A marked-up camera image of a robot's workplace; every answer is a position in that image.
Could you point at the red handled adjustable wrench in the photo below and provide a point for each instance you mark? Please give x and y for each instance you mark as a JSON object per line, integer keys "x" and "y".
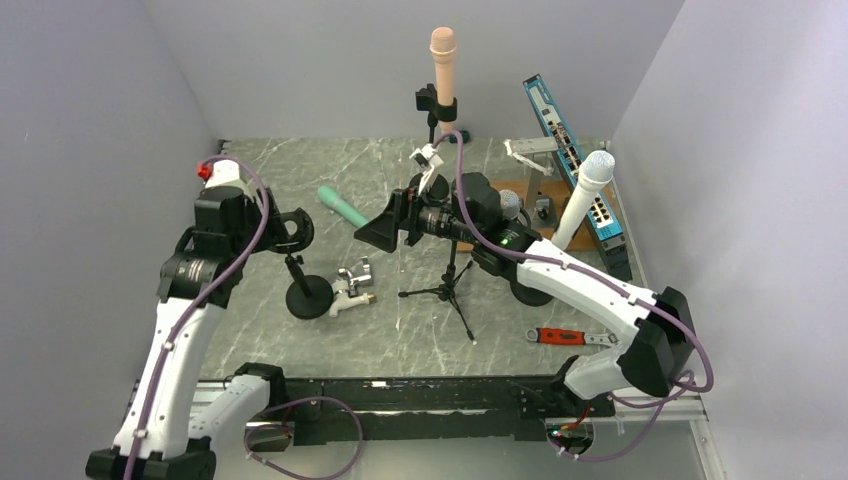
{"x": 565, "y": 337}

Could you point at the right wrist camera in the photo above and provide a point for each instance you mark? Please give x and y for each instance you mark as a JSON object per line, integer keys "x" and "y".
{"x": 428, "y": 161}

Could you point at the white microphone silver grille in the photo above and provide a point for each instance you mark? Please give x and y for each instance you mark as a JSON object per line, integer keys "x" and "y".
{"x": 594, "y": 173}

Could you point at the black shock mount desk stand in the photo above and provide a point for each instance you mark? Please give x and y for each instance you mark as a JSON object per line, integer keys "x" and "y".
{"x": 309, "y": 296}

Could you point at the mint green microphone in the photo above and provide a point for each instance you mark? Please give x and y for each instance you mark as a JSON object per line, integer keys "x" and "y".
{"x": 334, "y": 201}

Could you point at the blue network switch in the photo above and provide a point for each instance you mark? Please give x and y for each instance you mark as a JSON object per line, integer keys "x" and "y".
{"x": 600, "y": 222}

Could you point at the white and chrome faucet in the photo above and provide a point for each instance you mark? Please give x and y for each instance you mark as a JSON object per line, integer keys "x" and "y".
{"x": 346, "y": 290}

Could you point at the black round base clip stand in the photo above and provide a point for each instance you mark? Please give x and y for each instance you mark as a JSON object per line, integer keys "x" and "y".
{"x": 427, "y": 101}

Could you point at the wooden board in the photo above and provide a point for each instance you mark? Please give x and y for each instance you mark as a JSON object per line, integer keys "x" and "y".
{"x": 559, "y": 193}

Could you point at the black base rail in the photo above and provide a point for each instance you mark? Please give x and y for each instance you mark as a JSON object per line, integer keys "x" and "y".
{"x": 424, "y": 408}

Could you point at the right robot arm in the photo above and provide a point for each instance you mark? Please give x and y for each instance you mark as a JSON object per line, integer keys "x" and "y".
{"x": 653, "y": 330}

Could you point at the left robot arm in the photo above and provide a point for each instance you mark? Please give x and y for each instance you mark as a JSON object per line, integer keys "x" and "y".
{"x": 156, "y": 440}

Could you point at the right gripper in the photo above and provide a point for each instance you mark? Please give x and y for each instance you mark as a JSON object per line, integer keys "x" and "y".
{"x": 382, "y": 231}

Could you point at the metal bracket on post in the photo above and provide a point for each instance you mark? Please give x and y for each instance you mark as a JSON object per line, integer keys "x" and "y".
{"x": 536, "y": 155}

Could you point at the black tripod shock mount stand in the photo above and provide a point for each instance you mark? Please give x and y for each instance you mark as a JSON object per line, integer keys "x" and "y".
{"x": 446, "y": 290}

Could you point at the grey condenser microphone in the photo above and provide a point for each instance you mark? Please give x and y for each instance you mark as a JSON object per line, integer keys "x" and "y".
{"x": 510, "y": 204}

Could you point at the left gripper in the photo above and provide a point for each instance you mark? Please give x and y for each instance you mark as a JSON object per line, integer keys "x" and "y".
{"x": 274, "y": 232}

